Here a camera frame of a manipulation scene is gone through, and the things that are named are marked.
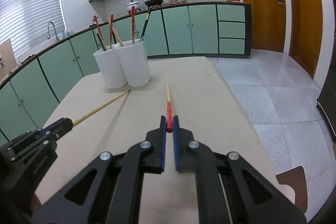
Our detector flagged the plain bamboo chopstick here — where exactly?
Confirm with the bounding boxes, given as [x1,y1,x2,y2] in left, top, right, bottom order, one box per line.
[73,90,130,127]

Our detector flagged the dark red chopstick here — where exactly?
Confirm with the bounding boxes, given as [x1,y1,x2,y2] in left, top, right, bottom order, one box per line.
[166,83,173,133]

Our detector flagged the worn wooden chopstick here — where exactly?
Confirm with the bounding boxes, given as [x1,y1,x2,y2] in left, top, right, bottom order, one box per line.
[113,26,123,47]

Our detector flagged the red floral chopstick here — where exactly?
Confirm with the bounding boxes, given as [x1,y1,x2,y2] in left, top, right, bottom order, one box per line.
[108,14,114,48]
[92,15,104,42]

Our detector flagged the red orange striped chopstick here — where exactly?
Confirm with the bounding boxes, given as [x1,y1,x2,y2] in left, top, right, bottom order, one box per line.
[131,10,135,45]

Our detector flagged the green lower kitchen cabinets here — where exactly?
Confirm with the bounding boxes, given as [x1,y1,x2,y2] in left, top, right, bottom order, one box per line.
[1,2,252,143]

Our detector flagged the chrome kitchen faucet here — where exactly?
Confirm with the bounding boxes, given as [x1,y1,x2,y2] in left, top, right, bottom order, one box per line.
[47,20,60,42]

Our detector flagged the brown wooden chair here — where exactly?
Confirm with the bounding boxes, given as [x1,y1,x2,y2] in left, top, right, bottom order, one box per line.
[276,166,307,213]

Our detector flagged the white plastic utensil holder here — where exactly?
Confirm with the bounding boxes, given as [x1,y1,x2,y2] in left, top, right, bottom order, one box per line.
[93,39,150,89]

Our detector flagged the white window blinds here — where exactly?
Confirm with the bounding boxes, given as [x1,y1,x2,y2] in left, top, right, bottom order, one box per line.
[1,0,66,58]

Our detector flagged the white enamel pot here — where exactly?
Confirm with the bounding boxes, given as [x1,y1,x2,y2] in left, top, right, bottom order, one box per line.
[126,0,141,14]

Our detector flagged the black wok on stove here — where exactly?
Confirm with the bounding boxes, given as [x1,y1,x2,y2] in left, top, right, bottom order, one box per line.
[145,0,163,9]

